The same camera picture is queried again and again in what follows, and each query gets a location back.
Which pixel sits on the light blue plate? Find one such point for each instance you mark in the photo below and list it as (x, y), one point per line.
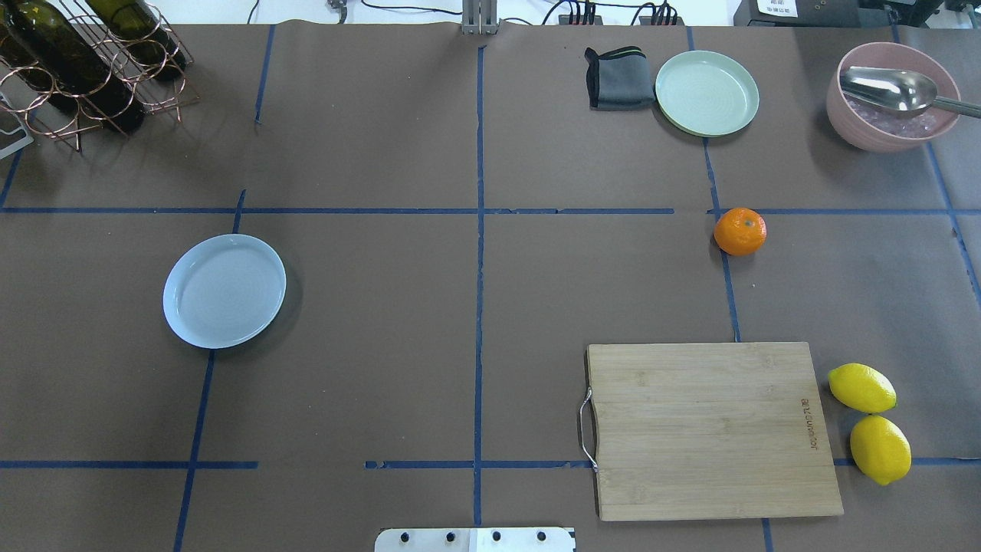
(224, 291)

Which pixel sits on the light green plate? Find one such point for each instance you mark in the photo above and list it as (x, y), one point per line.
(706, 93)

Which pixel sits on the folded grey cloth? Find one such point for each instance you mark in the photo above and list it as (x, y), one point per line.
(619, 80)

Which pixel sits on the bamboo cutting board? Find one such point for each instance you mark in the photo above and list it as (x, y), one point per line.
(708, 431)

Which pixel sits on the orange mandarin fruit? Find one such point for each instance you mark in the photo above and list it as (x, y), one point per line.
(740, 232)

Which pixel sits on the upper yellow lemon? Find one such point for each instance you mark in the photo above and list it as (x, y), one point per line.
(862, 388)

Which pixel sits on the yellow lemon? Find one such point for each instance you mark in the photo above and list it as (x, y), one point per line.
(880, 450)
(862, 388)

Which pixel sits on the pink bowl with ice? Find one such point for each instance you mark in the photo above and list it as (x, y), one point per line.
(874, 128)

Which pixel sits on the lower yellow lemon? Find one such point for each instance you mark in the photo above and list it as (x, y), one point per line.
(880, 450)

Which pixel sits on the steel ice scoop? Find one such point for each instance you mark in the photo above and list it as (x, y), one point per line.
(900, 91)

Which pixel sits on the dark green wine bottle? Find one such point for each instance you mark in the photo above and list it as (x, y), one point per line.
(77, 68)

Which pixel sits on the aluminium frame post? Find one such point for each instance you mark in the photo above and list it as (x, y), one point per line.
(479, 17)

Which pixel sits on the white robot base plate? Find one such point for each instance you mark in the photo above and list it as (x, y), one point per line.
(477, 539)

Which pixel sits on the copper wire bottle rack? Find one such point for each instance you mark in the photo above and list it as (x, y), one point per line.
(32, 98)

